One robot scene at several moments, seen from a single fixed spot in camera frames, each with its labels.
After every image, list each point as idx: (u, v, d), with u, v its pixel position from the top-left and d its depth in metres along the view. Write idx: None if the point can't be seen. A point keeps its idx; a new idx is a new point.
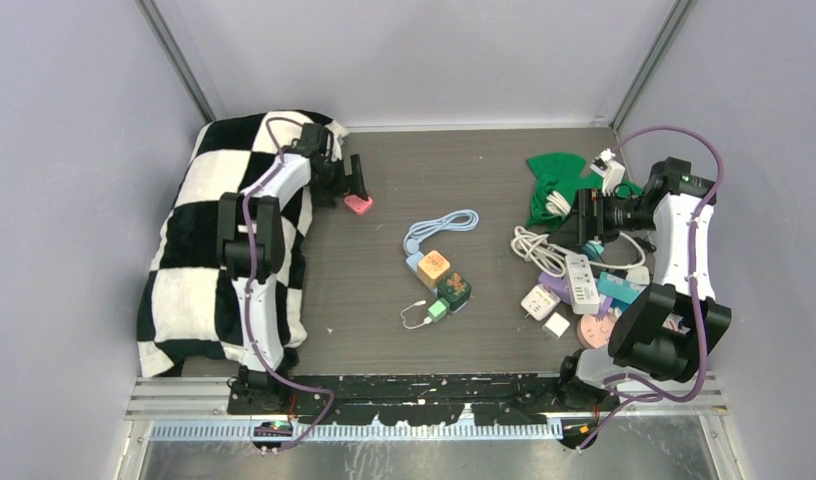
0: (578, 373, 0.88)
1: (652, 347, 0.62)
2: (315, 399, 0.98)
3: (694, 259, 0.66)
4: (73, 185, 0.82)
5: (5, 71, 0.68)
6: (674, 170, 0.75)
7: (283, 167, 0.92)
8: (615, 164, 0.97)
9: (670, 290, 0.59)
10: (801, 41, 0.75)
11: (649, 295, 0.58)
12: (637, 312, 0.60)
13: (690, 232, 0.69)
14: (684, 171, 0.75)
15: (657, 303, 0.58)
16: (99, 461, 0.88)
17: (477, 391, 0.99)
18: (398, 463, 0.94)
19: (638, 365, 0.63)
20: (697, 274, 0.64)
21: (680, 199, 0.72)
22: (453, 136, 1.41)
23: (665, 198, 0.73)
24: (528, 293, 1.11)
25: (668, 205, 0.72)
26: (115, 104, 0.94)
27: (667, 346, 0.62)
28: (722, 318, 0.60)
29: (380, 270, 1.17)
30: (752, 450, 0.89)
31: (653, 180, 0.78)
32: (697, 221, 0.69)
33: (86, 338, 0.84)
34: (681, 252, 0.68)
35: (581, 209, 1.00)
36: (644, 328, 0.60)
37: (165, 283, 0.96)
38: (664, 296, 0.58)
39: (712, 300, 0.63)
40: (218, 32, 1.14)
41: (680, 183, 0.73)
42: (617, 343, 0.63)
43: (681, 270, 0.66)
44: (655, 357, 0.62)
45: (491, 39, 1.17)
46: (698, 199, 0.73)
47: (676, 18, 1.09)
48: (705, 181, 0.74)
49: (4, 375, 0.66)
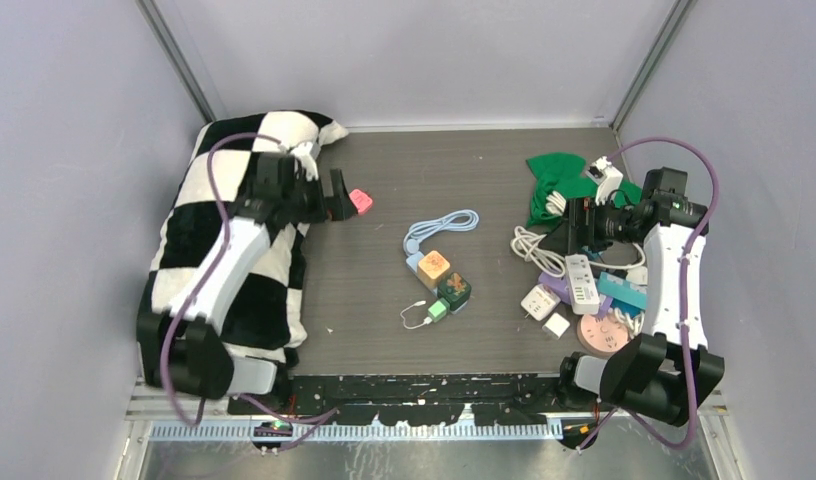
0: (578, 379, 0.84)
1: (644, 393, 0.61)
2: (315, 399, 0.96)
3: (685, 303, 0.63)
4: (74, 185, 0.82)
5: (5, 70, 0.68)
6: (665, 195, 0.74)
7: (226, 251, 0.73)
8: (610, 171, 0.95)
9: (661, 342, 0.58)
10: (800, 42, 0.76)
11: (639, 346, 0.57)
12: (627, 361, 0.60)
13: (680, 269, 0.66)
14: (675, 198, 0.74)
15: (645, 355, 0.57)
16: (99, 461, 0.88)
17: (477, 391, 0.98)
18: (398, 463, 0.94)
19: (630, 408, 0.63)
20: (687, 322, 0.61)
21: (670, 232, 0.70)
22: (453, 136, 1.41)
23: (656, 229, 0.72)
24: (528, 293, 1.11)
25: (658, 237, 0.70)
26: (114, 105, 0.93)
27: (658, 390, 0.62)
28: (714, 368, 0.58)
29: (380, 270, 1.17)
30: (751, 451, 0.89)
31: (643, 204, 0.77)
32: (688, 258, 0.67)
33: (86, 339, 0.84)
34: (672, 295, 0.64)
35: (573, 217, 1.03)
36: (634, 376, 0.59)
37: (166, 283, 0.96)
38: (653, 347, 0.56)
39: (704, 349, 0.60)
40: (218, 32, 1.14)
41: (671, 211, 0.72)
42: (609, 387, 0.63)
43: (672, 316, 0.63)
44: (647, 403, 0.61)
45: (491, 39, 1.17)
46: (689, 230, 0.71)
47: (676, 18, 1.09)
48: (697, 207, 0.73)
49: (5, 375, 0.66)
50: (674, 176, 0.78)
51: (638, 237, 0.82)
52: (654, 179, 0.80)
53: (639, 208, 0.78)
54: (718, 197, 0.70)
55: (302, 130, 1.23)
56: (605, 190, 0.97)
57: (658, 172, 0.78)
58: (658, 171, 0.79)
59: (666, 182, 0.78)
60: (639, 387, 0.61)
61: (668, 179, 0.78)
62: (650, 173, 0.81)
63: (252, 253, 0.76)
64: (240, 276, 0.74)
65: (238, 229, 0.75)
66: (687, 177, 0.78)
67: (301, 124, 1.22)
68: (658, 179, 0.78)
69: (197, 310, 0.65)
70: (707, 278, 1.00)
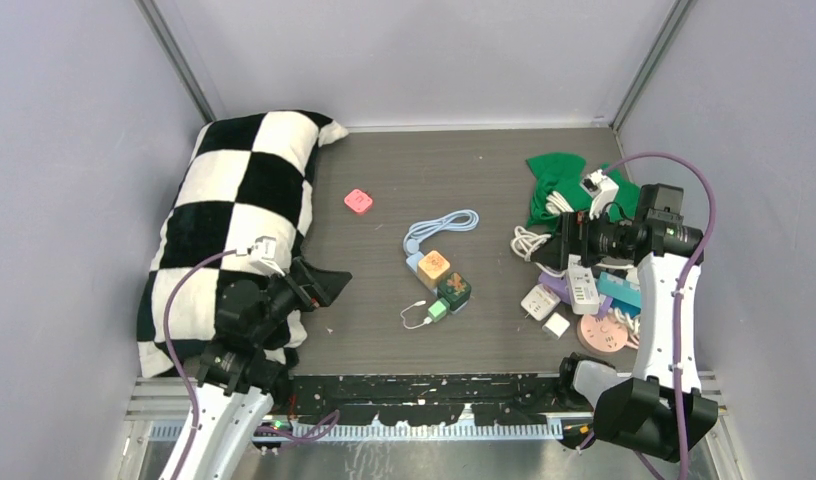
0: (575, 383, 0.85)
1: (638, 432, 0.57)
2: (315, 399, 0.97)
3: (680, 344, 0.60)
4: (74, 184, 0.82)
5: (6, 71, 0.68)
6: (659, 221, 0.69)
7: (198, 431, 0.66)
8: (607, 184, 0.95)
9: (655, 387, 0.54)
10: (799, 41, 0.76)
11: (631, 390, 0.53)
12: (618, 402, 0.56)
13: (674, 303, 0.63)
14: (670, 221, 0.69)
15: (638, 401, 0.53)
16: (99, 462, 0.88)
17: (477, 392, 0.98)
18: (398, 463, 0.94)
19: (623, 445, 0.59)
20: (680, 366, 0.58)
21: (663, 262, 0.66)
22: (453, 136, 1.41)
23: (649, 258, 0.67)
24: (528, 293, 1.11)
25: (652, 268, 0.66)
26: (114, 104, 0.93)
27: (652, 428, 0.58)
28: (709, 412, 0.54)
29: (380, 270, 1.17)
30: (752, 450, 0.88)
31: (636, 228, 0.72)
32: (681, 292, 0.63)
33: (86, 339, 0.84)
34: (666, 334, 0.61)
35: (564, 232, 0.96)
36: (627, 418, 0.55)
37: (166, 283, 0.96)
38: (645, 391, 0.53)
39: (697, 393, 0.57)
40: (217, 32, 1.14)
41: (664, 239, 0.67)
42: (602, 422, 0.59)
43: (665, 358, 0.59)
44: (640, 442, 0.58)
45: (491, 39, 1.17)
46: (684, 258, 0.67)
47: (676, 18, 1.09)
48: (694, 230, 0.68)
49: (5, 375, 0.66)
50: (670, 193, 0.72)
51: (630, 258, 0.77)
52: (650, 193, 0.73)
53: (631, 231, 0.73)
54: (716, 220, 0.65)
55: (303, 131, 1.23)
56: (600, 202, 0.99)
57: (654, 189, 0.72)
58: (653, 187, 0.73)
59: (661, 200, 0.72)
60: (631, 427, 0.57)
61: (664, 196, 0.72)
62: (646, 187, 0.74)
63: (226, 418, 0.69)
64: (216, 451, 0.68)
65: (208, 399, 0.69)
66: (683, 192, 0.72)
67: (302, 124, 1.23)
68: (653, 197, 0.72)
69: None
70: (707, 278, 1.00)
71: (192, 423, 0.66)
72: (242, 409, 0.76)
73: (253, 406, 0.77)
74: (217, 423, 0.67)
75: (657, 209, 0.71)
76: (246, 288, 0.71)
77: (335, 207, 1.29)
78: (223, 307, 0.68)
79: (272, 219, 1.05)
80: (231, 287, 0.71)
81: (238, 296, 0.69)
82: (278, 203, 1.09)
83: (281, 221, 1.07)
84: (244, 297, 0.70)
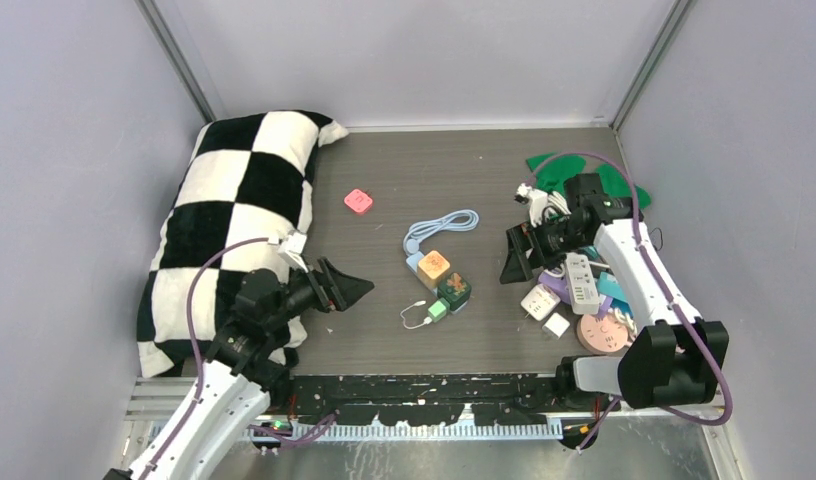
0: (578, 384, 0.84)
1: (670, 386, 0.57)
2: (315, 399, 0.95)
3: (664, 283, 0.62)
4: (74, 185, 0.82)
5: (5, 71, 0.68)
6: (592, 197, 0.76)
7: (198, 404, 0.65)
8: (535, 193, 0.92)
9: (669, 333, 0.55)
10: (799, 42, 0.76)
11: (651, 340, 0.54)
12: (643, 359, 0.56)
13: (642, 256, 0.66)
14: (602, 196, 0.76)
15: (662, 347, 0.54)
16: (99, 462, 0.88)
17: (477, 392, 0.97)
18: (398, 463, 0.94)
19: (662, 405, 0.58)
20: (675, 301, 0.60)
21: (614, 228, 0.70)
22: (453, 136, 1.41)
23: (601, 229, 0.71)
24: (528, 293, 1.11)
25: (609, 236, 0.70)
26: (114, 105, 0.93)
27: (683, 376, 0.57)
28: (719, 333, 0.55)
29: (380, 269, 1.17)
30: (752, 451, 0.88)
31: (577, 212, 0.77)
32: (642, 244, 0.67)
33: (86, 339, 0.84)
34: (649, 282, 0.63)
35: (518, 248, 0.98)
36: (659, 370, 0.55)
37: (165, 283, 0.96)
38: (664, 337, 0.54)
39: (701, 318, 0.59)
40: (218, 33, 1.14)
41: (606, 209, 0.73)
42: (634, 392, 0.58)
43: (661, 300, 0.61)
44: (676, 394, 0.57)
45: (491, 40, 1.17)
46: (627, 220, 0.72)
47: (675, 18, 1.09)
48: (624, 200, 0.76)
49: (4, 376, 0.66)
50: (591, 180, 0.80)
51: (585, 244, 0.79)
52: (574, 188, 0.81)
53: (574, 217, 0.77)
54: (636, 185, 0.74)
55: (303, 131, 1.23)
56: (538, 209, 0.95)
57: (576, 180, 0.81)
58: (575, 180, 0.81)
59: (585, 185, 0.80)
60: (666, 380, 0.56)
61: (587, 181, 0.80)
62: (567, 183, 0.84)
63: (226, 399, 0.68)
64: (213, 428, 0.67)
65: (213, 374, 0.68)
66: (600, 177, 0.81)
67: (302, 123, 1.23)
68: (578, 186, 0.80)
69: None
70: (708, 279, 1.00)
71: (194, 395, 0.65)
72: (238, 402, 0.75)
73: (250, 402, 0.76)
74: (219, 400, 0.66)
75: (585, 194, 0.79)
76: (263, 275, 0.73)
77: (335, 207, 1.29)
78: (240, 293, 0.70)
79: (272, 219, 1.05)
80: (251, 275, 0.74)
81: (255, 283, 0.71)
82: (278, 203, 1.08)
83: (281, 220, 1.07)
84: (263, 285, 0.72)
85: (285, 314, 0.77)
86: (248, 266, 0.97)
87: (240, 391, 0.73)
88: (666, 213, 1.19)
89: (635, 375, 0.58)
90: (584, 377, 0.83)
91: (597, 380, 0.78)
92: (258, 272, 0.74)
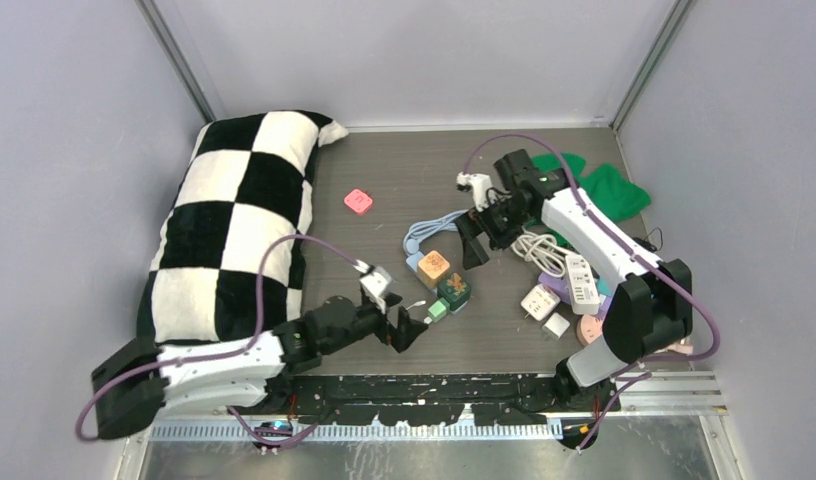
0: (581, 382, 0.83)
1: (656, 332, 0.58)
2: (315, 399, 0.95)
3: (619, 239, 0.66)
4: (74, 186, 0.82)
5: (5, 72, 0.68)
6: (528, 175, 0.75)
7: (240, 356, 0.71)
8: (475, 178, 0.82)
9: (641, 281, 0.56)
10: (799, 41, 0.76)
11: (630, 295, 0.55)
12: (625, 314, 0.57)
13: (592, 218, 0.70)
14: (537, 172, 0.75)
15: (640, 299, 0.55)
16: (99, 461, 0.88)
17: (477, 391, 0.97)
18: (398, 463, 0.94)
19: (654, 351, 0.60)
20: (636, 253, 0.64)
21: (557, 199, 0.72)
22: (453, 136, 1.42)
23: (547, 204, 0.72)
24: (528, 293, 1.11)
25: (555, 209, 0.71)
26: (114, 105, 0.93)
27: (665, 319, 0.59)
28: (680, 270, 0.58)
29: (380, 269, 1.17)
30: (752, 451, 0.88)
31: (520, 194, 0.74)
32: (588, 209, 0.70)
33: (86, 338, 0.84)
34: (606, 241, 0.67)
35: (467, 235, 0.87)
36: (643, 321, 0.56)
37: (166, 283, 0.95)
38: (639, 289, 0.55)
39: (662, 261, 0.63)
40: (218, 33, 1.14)
41: (545, 186, 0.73)
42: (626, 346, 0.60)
43: (622, 256, 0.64)
44: (663, 336, 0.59)
45: (491, 39, 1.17)
46: (565, 189, 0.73)
47: (675, 18, 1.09)
48: (557, 170, 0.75)
49: (5, 376, 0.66)
50: (519, 157, 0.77)
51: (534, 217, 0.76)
52: (505, 168, 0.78)
53: (514, 200, 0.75)
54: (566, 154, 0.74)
55: (303, 131, 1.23)
56: (482, 192, 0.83)
57: (504, 161, 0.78)
58: (505, 161, 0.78)
59: (515, 163, 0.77)
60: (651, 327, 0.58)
61: (517, 159, 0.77)
62: (496, 165, 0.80)
63: (252, 371, 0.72)
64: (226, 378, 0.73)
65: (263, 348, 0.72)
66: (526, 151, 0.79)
67: (302, 124, 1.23)
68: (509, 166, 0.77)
69: (169, 374, 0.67)
70: (708, 278, 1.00)
71: (244, 346, 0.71)
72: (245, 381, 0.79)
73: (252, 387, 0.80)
74: (251, 368, 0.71)
75: (519, 171, 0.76)
76: (343, 306, 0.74)
77: (335, 207, 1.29)
78: (321, 316, 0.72)
79: (272, 219, 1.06)
80: (335, 300, 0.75)
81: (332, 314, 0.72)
82: (278, 203, 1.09)
83: (281, 220, 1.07)
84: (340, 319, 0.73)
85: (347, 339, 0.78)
86: (257, 268, 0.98)
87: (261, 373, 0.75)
88: (666, 213, 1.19)
89: (625, 331, 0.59)
90: (578, 370, 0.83)
91: (589, 356, 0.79)
92: (343, 299, 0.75)
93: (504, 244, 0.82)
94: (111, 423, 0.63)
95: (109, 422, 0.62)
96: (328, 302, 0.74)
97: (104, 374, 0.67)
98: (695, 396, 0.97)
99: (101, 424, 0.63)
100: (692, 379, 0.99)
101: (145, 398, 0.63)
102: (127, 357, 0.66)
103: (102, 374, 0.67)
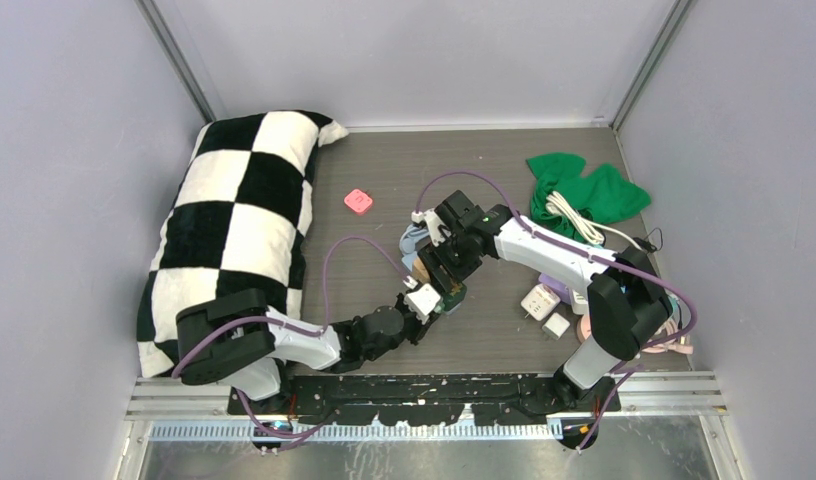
0: (586, 385, 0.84)
1: (642, 321, 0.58)
2: (315, 399, 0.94)
3: (573, 248, 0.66)
4: (74, 186, 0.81)
5: (4, 73, 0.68)
6: (472, 219, 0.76)
7: (318, 335, 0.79)
8: (427, 214, 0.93)
9: (607, 278, 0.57)
10: (799, 43, 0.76)
11: (600, 292, 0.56)
12: (605, 313, 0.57)
13: (543, 238, 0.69)
14: (482, 215, 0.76)
15: (610, 293, 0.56)
16: (100, 460, 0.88)
17: (477, 391, 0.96)
18: (399, 464, 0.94)
19: (647, 340, 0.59)
20: (591, 253, 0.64)
21: (503, 233, 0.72)
22: (453, 136, 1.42)
23: (500, 242, 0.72)
24: (528, 293, 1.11)
25: (506, 243, 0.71)
26: (113, 105, 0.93)
27: (646, 306, 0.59)
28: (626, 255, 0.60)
29: (381, 270, 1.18)
30: (752, 450, 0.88)
31: (468, 240, 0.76)
32: (535, 231, 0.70)
33: (87, 338, 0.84)
34: (561, 254, 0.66)
35: (430, 266, 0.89)
36: (625, 313, 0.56)
37: (166, 283, 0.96)
38: (605, 283, 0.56)
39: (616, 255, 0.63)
40: (218, 34, 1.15)
41: (486, 226, 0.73)
42: (621, 343, 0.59)
43: (580, 261, 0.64)
44: (650, 322, 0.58)
45: (492, 39, 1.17)
46: (510, 221, 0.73)
47: (676, 18, 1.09)
48: (500, 206, 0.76)
49: (5, 376, 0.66)
50: (457, 201, 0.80)
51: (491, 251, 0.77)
52: (449, 212, 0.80)
53: (466, 243, 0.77)
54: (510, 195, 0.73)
55: (303, 132, 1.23)
56: (435, 228, 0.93)
57: (445, 209, 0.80)
58: (447, 208, 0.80)
59: (458, 206, 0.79)
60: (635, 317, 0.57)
61: (458, 202, 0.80)
62: (439, 210, 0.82)
63: (316, 354, 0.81)
64: (303, 352, 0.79)
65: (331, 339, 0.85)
66: (462, 193, 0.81)
67: (301, 123, 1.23)
68: (451, 212, 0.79)
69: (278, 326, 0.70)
70: (708, 278, 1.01)
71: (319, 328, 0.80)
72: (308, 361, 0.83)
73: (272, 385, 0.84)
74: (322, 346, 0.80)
75: (463, 215, 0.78)
76: (391, 315, 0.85)
77: (335, 207, 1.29)
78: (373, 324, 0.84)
79: (272, 219, 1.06)
80: (385, 308, 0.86)
81: (381, 322, 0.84)
82: (277, 203, 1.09)
83: (281, 220, 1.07)
84: (388, 324, 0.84)
85: (386, 345, 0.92)
86: (258, 270, 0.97)
87: (318, 358, 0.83)
88: (666, 215, 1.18)
89: (613, 330, 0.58)
90: (577, 375, 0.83)
91: (581, 359, 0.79)
92: (387, 309, 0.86)
93: (464, 274, 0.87)
94: (212, 361, 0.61)
95: (213, 359, 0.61)
96: (380, 310, 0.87)
97: (203, 316, 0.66)
98: (695, 396, 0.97)
99: (200, 360, 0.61)
100: (692, 379, 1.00)
101: (250, 346, 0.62)
102: (236, 304, 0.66)
103: (202, 314, 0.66)
